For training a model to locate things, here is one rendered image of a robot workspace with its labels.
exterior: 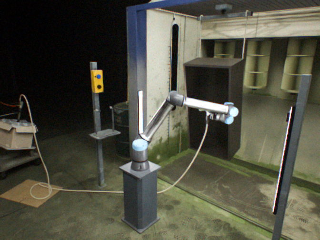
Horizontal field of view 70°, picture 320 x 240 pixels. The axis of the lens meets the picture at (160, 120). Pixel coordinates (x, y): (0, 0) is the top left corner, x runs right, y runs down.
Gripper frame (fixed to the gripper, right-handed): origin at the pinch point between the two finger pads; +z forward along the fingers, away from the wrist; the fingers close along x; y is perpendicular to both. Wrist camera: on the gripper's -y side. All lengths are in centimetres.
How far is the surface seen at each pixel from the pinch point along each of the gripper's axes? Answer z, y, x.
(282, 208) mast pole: -119, 44, -21
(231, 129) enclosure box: -12.9, 22.6, 26.7
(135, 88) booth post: 77, -15, -60
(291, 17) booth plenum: 3, -109, 122
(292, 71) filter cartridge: -7, -44, 130
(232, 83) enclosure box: -16.4, -32.8, 16.6
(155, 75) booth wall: 86, -31, -26
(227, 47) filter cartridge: 89, -72, 100
